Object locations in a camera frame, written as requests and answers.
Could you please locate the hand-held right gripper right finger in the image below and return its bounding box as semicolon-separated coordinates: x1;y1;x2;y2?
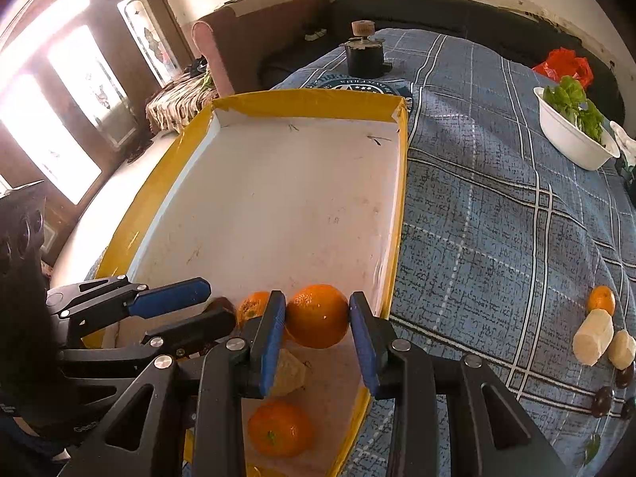
349;292;567;477

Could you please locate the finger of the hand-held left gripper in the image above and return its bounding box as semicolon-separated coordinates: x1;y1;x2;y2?
60;307;237;363
47;275;212;341

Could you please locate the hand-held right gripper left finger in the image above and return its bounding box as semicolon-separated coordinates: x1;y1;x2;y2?
58;291;287;477

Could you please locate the square white chunk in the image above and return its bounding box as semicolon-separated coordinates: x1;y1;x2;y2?
268;348;310;398

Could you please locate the orange mandarin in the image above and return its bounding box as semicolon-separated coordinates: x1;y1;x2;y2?
285;283;350;349
587;285;617;317
236;291;271;331
247;400;315;458

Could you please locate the yellow-edged white tray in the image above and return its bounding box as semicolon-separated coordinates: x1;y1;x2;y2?
82;88;411;477

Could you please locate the dark blue clothing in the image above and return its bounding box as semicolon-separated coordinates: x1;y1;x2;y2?
0;407;75;477

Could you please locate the brown patterned throw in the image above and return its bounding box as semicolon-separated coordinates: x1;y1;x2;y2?
145;67;219;135

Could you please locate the blue plaid blanket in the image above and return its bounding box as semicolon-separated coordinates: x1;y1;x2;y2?
84;27;636;477

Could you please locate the wooden glass door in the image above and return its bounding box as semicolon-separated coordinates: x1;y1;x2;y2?
0;0;194;209

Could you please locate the long white peeled chunk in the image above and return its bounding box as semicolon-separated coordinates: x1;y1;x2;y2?
572;309;615;367

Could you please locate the small round white chunk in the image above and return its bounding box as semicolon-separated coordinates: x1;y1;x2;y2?
608;329;636;371

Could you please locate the brown sofa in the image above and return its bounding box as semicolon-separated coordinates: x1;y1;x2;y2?
191;0;331;97

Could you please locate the black motor with wooden spool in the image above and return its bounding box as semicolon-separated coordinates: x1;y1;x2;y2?
339;20;393;78

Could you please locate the white bowl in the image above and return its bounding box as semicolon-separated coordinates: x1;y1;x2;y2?
533;86;622;171

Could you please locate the green lettuce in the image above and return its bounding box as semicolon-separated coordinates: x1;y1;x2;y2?
543;76;604;145

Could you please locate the black sofa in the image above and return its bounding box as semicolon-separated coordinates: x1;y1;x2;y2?
258;0;627;120

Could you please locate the red plastic bag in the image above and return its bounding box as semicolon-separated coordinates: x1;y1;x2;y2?
533;48;594;91

